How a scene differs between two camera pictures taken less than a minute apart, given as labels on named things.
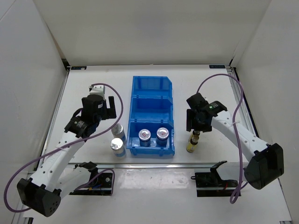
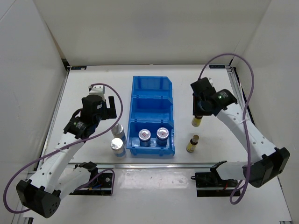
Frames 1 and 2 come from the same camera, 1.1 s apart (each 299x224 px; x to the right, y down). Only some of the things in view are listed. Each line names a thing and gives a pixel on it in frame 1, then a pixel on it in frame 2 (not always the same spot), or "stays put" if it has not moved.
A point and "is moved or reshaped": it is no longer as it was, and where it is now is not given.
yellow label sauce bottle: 195,136 is moved or reshaped
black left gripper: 110,113 stays put
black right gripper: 191,125 -> 196,111
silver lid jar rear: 117,131 stays put
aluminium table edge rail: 158,165 stays put
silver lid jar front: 117,146 stays put
